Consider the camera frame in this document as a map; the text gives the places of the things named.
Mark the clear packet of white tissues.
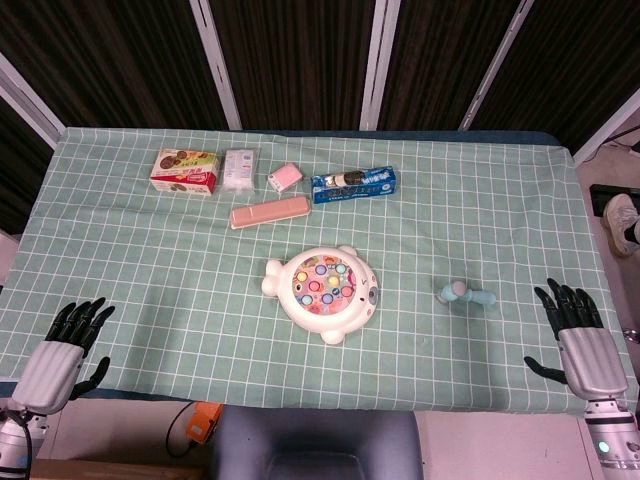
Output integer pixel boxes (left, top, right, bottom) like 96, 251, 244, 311
219, 147, 262, 194

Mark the green checkered tablecloth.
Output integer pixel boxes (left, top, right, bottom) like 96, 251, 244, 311
0, 127, 640, 415

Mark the long blue cookie box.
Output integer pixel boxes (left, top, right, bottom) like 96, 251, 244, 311
310, 167, 399, 205

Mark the light blue handle toy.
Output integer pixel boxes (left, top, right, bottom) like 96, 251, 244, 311
438, 281, 497, 307

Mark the long pink case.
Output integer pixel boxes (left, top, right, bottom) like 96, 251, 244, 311
229, 195, 312, 231

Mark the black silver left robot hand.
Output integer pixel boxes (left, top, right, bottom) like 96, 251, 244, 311
10, 297, 117, 415

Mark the black floor device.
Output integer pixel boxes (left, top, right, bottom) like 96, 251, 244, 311
588, 183, 640, 217

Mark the white whack-a-mole toy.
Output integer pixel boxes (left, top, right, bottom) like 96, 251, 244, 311
262, 243, 380, 345

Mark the red white cookie box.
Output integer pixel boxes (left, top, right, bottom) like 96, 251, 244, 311
150, 148, 222, 196

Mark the orange device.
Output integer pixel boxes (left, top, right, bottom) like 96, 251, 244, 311
187, 402, 224, 445

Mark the white partition post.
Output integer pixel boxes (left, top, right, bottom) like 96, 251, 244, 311
0, 52, 66, 150
457, 0, 534, 132
359, 0, 399, 131
189, 0, 244, 131
572, 87, 640, 164

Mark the black cable loop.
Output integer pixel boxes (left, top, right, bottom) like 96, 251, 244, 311
166, 401, 201, 459

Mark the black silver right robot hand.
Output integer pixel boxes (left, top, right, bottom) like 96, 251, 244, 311
523, 278, 630, 401

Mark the small pink white box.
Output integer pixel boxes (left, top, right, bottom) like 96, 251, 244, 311
267, 163, 304, 194

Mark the white sneaker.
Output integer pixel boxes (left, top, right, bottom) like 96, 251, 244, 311
602, 193, 640, 259

